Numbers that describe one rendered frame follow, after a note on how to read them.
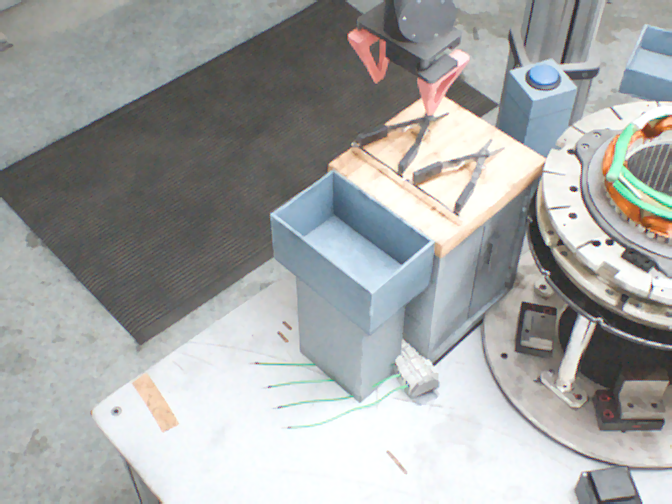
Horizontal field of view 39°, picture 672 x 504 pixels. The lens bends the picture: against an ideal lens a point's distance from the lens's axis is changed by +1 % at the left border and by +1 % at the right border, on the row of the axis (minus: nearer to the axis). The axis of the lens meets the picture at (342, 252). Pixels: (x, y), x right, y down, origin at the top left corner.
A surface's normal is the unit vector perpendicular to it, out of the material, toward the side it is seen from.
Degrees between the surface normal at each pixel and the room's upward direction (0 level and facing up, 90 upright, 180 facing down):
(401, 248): 90
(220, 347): 0
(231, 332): 0
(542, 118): 90
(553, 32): 90
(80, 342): 0
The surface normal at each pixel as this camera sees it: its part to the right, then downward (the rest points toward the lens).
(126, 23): 0.00, -0.64
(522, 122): -0.93, 0.29
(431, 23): 0.09, 0.76
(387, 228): -0.70, 0.54
